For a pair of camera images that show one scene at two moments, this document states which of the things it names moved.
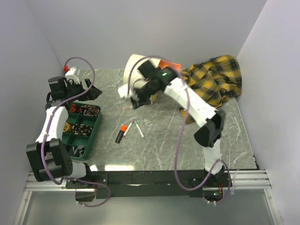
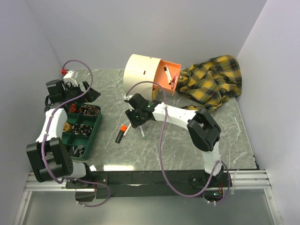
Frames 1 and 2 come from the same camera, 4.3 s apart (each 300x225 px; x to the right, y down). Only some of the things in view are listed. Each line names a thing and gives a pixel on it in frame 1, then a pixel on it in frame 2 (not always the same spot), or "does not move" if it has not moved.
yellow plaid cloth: x=216 y=80 does not move
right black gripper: x=139 y=103 → x=135 y=123
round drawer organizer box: x=133 y=77 does not move
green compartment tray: x=79 y=131 does not move
